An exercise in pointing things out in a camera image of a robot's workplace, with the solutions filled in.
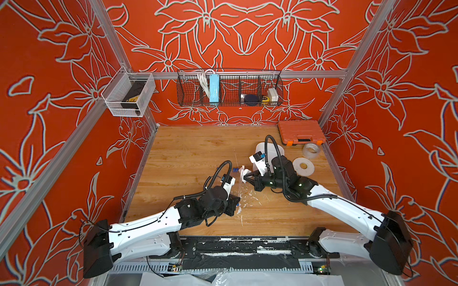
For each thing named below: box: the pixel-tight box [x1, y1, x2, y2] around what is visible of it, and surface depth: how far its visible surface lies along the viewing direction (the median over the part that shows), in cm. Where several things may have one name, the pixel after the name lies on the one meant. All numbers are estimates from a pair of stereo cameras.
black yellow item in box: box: [120, 81, 147, 116], surface depth 81 cm
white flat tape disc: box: [292, 157, 315, 177], surface depth 100 cm
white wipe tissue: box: [238, 165, 252, 184], surface depth 76 cm
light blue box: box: [209, 73, 220, 103], surface depth 92 cm
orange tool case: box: [277, 119, 327, 147], surface depth 112 cm
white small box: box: [267, 87, 279, 102], surface depth 94 cm
